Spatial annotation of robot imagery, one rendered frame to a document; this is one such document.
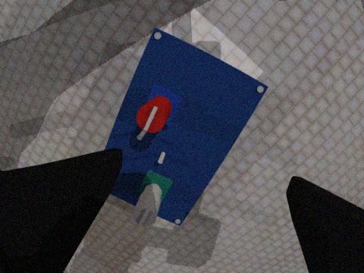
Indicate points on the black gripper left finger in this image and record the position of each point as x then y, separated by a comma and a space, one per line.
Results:
46, 210

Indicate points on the blue circuit board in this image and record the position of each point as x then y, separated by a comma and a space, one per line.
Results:
182, 113

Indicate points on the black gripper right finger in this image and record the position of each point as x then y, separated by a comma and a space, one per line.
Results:
329, 228

